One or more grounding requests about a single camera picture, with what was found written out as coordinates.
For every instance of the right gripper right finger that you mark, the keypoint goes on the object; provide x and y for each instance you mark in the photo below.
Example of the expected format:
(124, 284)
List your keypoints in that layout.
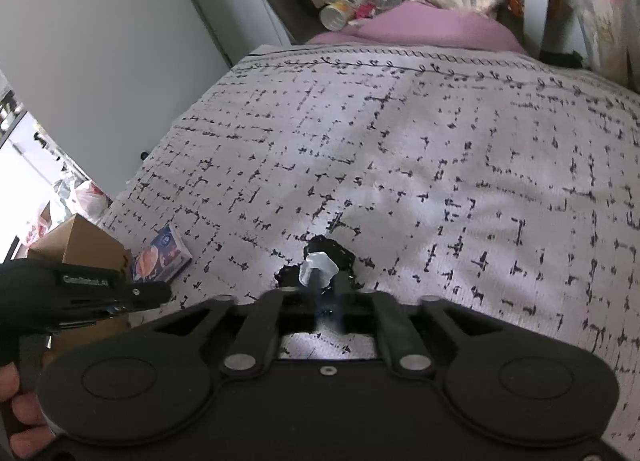
(380, 316)

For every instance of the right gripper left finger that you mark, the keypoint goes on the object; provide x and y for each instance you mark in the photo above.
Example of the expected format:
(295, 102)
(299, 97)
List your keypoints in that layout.
(256, 343)

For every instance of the black sock bundle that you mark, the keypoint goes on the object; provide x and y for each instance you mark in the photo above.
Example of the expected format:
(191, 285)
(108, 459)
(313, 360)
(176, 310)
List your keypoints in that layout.
(325, 278)

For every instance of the blue tissue pack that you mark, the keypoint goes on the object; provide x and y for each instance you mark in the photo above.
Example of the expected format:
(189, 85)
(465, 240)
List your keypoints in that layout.
(163, 258)

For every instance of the person left hand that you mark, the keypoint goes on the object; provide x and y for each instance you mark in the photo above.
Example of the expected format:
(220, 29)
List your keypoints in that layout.
(26, 409)

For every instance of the cardboard box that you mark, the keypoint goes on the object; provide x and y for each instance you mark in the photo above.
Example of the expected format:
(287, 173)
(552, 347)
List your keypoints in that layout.
(79, 242)

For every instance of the white plastic bag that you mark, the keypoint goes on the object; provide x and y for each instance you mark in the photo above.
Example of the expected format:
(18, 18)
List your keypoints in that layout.
(92, 202)

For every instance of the patterned bed cover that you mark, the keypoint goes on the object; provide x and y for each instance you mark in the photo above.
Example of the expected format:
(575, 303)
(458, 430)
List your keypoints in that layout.
(490, 179)

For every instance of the pink pillow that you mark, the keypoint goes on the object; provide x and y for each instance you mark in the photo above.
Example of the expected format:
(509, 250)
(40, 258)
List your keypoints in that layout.
(414, 23)

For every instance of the paper cup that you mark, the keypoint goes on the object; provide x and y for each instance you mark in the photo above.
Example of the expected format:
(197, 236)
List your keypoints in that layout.
(336, 15)

